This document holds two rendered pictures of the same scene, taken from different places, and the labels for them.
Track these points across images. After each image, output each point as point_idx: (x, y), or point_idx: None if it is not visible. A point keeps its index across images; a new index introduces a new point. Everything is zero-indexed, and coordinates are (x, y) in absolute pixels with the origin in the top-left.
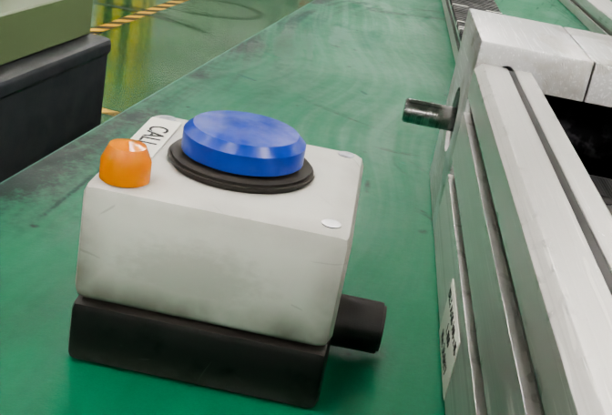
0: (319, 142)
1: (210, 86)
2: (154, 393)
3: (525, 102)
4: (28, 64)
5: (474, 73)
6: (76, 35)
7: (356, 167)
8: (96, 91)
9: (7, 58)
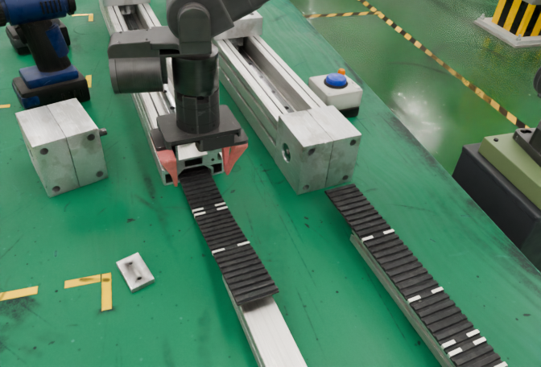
0: (390, 179)
1: (456, 196)
2: None
3: (308, 95)
4: (494, 171)
5: None
6: (531, 200)
7: (324, 92)
8: (521, 226)
9: (493, 164)
